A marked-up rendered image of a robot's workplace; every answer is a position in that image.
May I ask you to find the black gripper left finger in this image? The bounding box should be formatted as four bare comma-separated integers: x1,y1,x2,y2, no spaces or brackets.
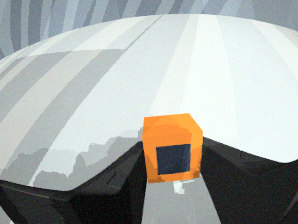
0,141,146,224

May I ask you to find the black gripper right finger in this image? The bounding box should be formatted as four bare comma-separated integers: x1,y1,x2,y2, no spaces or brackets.
200,136,298,224

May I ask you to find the orange block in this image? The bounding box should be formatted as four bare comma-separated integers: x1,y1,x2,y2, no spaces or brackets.
142,113,204,183

